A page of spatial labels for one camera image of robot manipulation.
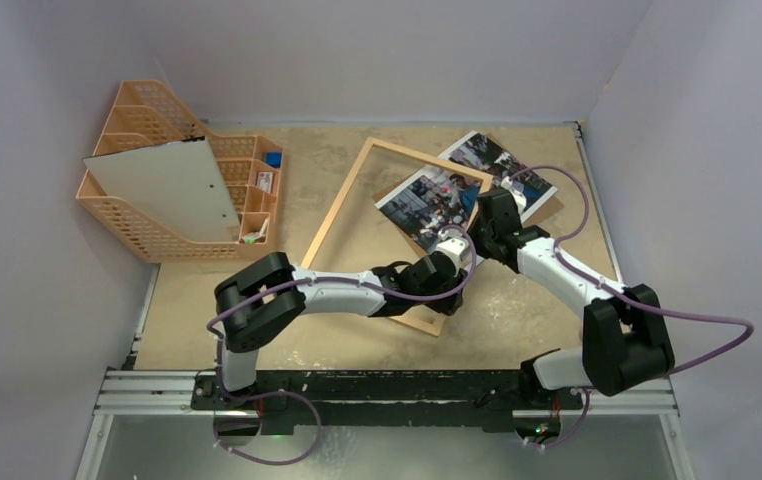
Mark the street scene photo print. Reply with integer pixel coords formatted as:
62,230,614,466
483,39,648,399
375,131,563,253

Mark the wooden picture frame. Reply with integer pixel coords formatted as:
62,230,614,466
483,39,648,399
301,137,492,337

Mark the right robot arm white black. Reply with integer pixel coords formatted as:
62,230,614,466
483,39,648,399
468,188,675,407

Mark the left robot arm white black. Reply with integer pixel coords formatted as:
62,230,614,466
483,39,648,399
208,247,472,409

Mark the red white small box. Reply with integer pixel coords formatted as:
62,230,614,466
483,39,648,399
255,171,275,193

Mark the blue small item in organizer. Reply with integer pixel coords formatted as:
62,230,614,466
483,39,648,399
264,151,283,168

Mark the white board in organizer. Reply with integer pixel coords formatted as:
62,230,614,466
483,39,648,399
83,137,240,242

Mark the orange plastic file organizer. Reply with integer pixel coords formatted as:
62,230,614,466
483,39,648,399
76,79,286,263

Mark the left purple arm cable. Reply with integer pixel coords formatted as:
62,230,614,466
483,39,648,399
206,225,478,399

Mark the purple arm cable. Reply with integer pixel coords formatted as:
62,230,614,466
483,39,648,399
206,225,478,399
506,165,755,379

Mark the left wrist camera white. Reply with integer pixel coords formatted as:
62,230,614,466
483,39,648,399
435,236,470,268

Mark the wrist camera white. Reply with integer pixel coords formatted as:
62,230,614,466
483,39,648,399
500,177,528,215
435,236,470,268

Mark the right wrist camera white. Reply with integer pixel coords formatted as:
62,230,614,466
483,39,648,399
500,177,528,215

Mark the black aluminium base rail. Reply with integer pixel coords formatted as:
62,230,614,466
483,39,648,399
94,370,678,436

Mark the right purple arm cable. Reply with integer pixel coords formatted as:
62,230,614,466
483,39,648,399
506,165,755,379

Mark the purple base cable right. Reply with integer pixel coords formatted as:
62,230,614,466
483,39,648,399
520,387,593,452

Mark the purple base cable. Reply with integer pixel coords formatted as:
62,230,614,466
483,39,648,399
520,387,593,452
212,387,324,466

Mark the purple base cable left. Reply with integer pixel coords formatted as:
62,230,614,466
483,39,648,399
212,387,324,466

